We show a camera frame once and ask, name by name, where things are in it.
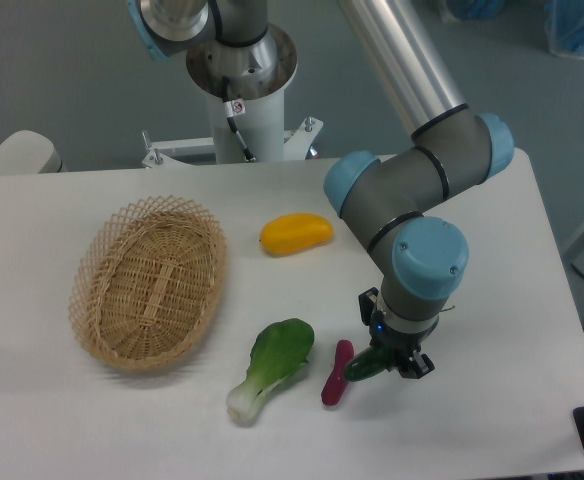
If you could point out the green cucumber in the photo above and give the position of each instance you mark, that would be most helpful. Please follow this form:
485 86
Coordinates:
367 364

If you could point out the white chair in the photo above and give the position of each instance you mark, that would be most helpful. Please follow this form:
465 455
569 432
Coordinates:
27 153

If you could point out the woven wicker basket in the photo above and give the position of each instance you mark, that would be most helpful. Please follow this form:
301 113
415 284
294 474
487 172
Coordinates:
149 284

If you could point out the green bok choy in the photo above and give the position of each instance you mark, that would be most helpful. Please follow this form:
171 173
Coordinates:
279 352

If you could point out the yellow mango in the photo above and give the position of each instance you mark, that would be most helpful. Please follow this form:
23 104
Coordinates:
294 233

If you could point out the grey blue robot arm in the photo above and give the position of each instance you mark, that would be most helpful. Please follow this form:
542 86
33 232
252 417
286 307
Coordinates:
385 203

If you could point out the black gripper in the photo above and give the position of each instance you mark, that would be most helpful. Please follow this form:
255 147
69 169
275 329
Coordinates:
401 336

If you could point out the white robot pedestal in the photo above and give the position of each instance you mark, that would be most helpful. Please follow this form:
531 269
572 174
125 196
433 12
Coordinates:
244 92

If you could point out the blue plastic bag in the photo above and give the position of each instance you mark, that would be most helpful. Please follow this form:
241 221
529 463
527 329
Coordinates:
564 28

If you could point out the purple sweet potato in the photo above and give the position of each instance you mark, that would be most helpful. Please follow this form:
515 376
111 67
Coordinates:
336 383

